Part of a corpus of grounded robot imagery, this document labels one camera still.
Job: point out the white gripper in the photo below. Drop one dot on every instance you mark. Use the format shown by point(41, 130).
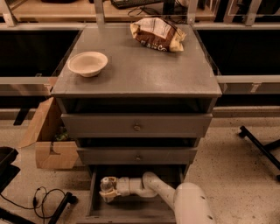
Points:
point(122, 186)

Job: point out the clear plastic water bottle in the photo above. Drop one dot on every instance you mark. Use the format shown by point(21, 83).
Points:
point(107, 184)

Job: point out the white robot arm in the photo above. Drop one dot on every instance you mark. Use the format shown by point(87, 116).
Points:
point(187, 201)

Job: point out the grey bottom drawer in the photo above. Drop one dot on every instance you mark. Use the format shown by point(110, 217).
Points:
point(130, 209)

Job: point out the grey drawer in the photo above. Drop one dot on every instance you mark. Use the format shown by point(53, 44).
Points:
point(136, 125)
point(130, 209)
point(137, 155)

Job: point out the grey middle drawer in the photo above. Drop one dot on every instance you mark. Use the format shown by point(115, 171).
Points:
point(137, 155)

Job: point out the grey top drawer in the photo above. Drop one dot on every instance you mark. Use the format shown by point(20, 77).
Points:
point(136, 125)

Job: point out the grey drawer cabinet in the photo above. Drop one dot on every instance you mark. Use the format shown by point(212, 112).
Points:
point(138, 80)

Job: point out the cardboard box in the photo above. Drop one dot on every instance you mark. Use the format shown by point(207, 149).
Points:
point(42, 129)

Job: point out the black bin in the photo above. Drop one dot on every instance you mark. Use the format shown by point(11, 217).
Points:
point(8, 171)

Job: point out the white paper bowl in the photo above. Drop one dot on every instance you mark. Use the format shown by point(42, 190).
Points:
point(87, 64)

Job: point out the black stand leg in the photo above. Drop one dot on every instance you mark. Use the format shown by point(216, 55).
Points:
point(265, 149)

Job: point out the brown chip bag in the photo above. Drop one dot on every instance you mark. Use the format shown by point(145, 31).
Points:
point(158, 34)

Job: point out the black keyboard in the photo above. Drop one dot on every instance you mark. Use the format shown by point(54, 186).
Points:
point(125, 4)

